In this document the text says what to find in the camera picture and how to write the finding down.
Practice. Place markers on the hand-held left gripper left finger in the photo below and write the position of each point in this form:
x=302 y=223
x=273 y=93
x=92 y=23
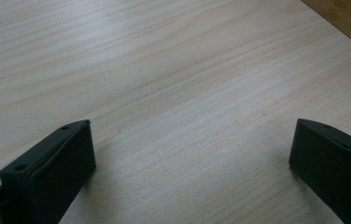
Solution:
x=49 y=174

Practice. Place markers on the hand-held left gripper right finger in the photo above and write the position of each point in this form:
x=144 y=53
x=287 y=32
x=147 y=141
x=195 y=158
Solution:
x=335 y=168

